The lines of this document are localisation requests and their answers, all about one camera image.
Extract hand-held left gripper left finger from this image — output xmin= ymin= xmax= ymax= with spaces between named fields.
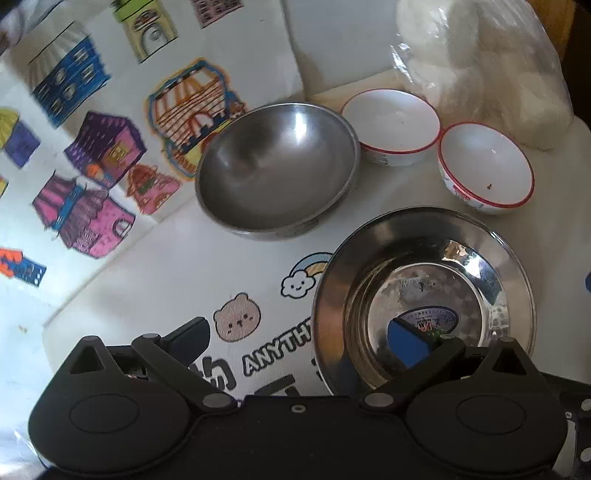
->
xmin=60 ymin=316 xmax=236 ymax=411

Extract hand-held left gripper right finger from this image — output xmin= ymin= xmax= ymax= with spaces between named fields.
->
xmin=360 ymin=318 xmax=539 ymax=411

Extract shiny steel bowl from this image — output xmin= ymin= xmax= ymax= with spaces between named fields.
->
xmin=311 ymin=208 xmax=537 ymax=398

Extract matte steel bowl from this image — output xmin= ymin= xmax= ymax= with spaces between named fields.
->
xmin=194 ymin=102 xmax=362 ymax=241

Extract white bowl red rim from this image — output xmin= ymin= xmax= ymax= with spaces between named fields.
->
xmin=438 ymin=122 xmax=536 ymax=216
xmin=341 ymin=89 xmax=441 ymax=168

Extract white printed table mat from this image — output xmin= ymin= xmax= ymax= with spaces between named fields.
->
xmin=41 ymin=85 xmax=591 ymax=480

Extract coloured houses drawing paper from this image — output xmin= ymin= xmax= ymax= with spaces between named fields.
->
xmin=0 ymin=0 xmax=305 ymax=319

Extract clear plastic bag white lumps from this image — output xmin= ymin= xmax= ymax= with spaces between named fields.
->
xmin=390 ymin=0 xmax=575 ymax=151

